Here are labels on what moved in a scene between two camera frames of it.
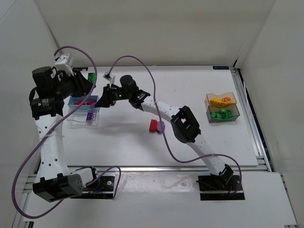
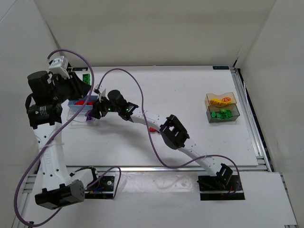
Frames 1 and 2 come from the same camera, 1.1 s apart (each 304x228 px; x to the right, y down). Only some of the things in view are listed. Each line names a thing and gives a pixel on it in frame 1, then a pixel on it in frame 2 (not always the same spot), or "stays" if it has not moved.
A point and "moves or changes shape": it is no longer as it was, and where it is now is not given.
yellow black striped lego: [215, 101] stays
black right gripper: [109, 95] -> [102, 108]
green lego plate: [91, 77] moves or changes shape
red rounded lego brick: [79, 102] stays
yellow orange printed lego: [226, 100] stays
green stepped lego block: [225, 114] stays
